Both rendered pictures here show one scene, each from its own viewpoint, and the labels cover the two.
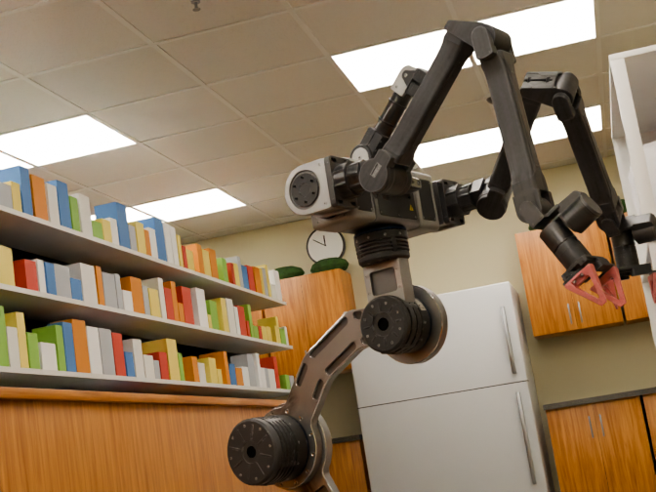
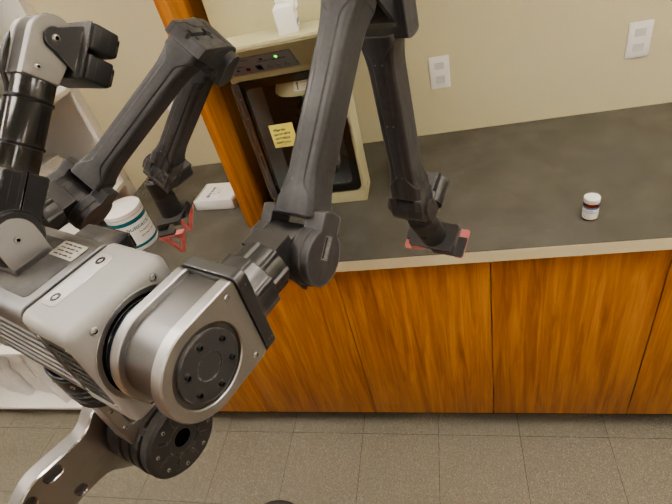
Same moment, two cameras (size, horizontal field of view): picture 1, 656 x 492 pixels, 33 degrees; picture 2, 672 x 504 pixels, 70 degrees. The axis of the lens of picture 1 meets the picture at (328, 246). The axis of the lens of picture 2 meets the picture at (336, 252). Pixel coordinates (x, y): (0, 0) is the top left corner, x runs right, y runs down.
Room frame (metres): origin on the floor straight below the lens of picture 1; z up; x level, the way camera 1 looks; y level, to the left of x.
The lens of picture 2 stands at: (2.35, 0.36, 1.81)
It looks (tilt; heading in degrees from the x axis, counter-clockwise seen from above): 38 degrees down; 275
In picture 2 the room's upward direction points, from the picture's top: 16 degrees counter-clockwise
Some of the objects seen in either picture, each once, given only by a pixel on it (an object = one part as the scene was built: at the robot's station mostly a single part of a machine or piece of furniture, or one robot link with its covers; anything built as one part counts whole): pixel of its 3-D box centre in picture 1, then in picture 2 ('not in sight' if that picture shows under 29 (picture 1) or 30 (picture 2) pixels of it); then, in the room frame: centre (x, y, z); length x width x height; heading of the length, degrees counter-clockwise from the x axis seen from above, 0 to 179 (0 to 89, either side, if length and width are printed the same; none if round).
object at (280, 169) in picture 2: not in sight; (301, 139); (2.48, -1.00, 1.19); 0.30 x 0.01 x 0.40; 167
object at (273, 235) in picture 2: (382, 179); (284, 256); (2.46, -0.14, 1.43); 0.10 x 0.05 x 0.09; 54
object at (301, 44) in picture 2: not in sight; (270, 55); (2.49, -0.96, 1.46); 0.32 x 0.12 x 0.10; 167
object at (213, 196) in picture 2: not in sight; (220, 195); (2.85, -1.20, 0.96); 0.16 x 0.12 x 0.04; 162
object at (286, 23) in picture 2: not in sight; (286, 18); (2.42, -0.94, 1.54); 0.05 x 0.05 x 0.06; 85
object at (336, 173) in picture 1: (351, 179); (247, 285); (2.50, -0.08, 1.45); 0.09 x 0.08 x 0.12; 144
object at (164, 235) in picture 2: (619, 290); (177, 235); (2.85, -0.72, 1.14); 0.07 x 0.07 x 0.09; 88
